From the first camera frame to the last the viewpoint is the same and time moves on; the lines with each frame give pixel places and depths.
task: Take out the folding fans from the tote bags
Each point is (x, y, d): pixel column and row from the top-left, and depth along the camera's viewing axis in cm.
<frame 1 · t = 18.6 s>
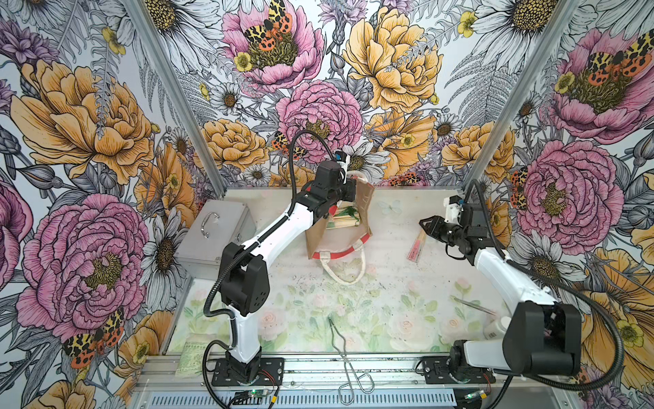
left hand: (352, 188, 87), fingers closed
right hand: (420, 227, 87), fingers open
burlap tote bag red trim: (343, 250, 95), point 7 cm above the table
folding fans in bag: (344, 214, 107), point 6 cm above the table
silver aluminium case: (220, 222, 92), point 16 cm above the table

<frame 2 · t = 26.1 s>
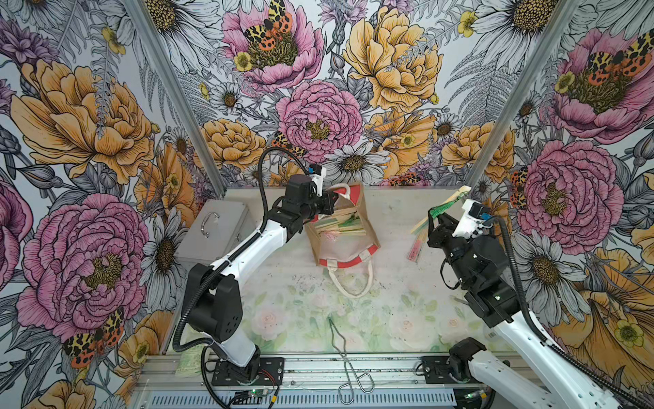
left hand: (336, 202, 84), fingers closed
right hand: (426, 216, 69), fingers open
burlap tote bag red trim: (344, 238, 107), on the table
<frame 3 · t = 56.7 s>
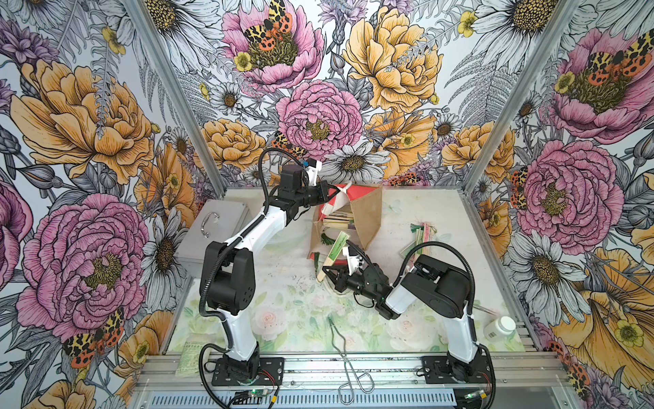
left hand: (338, 195, 87), fingers closed
right hand: (324, 272, 88), fingers closed
burlap tote bag red trim: (365, 203, 93), point 20 cm above the table
folding fans in bag: (340, 219, 105), point 7 cm above the table
white plastic bottle: (499, 330, 76), point 9 cm above the table
the other named things where they were.

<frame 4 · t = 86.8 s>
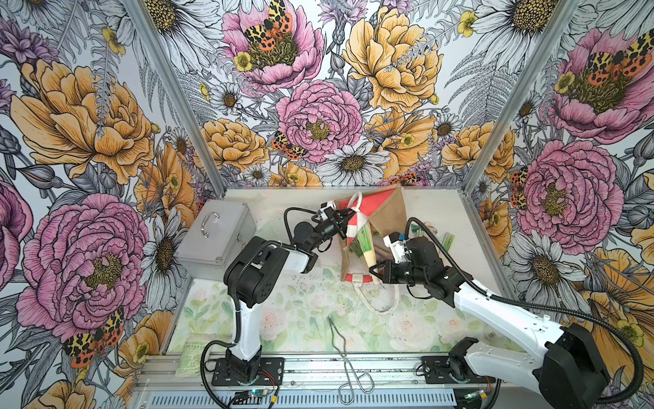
left hand: (361, 210, 81), fingers closed
right hand: (371, 276, 79), fingers closed
green folding fan: (365, 239, 85), point 18 cm above the table
